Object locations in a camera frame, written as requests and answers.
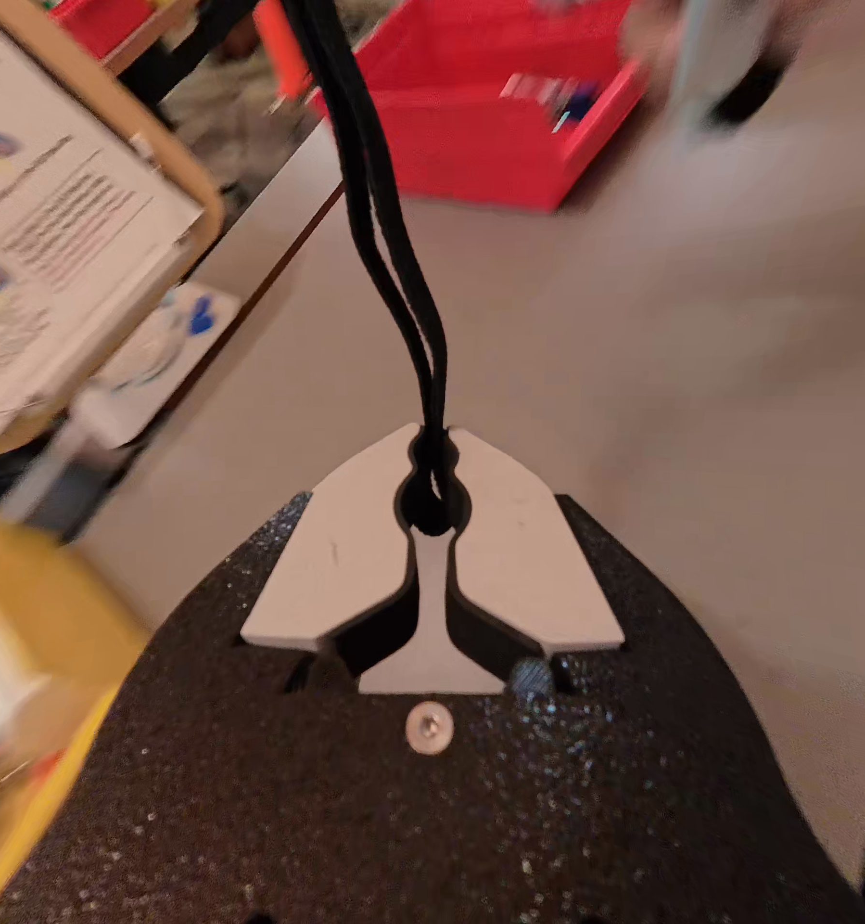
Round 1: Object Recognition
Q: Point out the black fabric strap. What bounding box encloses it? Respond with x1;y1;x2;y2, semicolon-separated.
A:
281;0;470;538

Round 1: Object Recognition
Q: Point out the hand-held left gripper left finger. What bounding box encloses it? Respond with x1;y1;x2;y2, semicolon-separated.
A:
241;423;426;672

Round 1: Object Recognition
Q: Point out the red plastic bin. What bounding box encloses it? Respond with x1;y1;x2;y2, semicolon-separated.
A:
51;0;159;59
315;0;650;213

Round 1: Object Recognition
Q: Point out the person's right hand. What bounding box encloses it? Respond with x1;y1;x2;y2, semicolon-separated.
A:
621;0;693;80

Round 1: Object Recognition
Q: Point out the yellow plastic bin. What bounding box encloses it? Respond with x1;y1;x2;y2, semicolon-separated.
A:
0;513;152;924

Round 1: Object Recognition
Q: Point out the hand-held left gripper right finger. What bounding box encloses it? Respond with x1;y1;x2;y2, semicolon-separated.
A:
442;426;627;682

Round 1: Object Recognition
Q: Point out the orange traffic cone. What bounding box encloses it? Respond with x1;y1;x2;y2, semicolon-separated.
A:
255;0;314;105

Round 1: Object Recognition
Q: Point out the white round disc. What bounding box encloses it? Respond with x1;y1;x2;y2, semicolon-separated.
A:
108;325;188;391

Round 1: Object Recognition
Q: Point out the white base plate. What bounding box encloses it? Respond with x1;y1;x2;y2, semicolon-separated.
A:
87;282;242;449

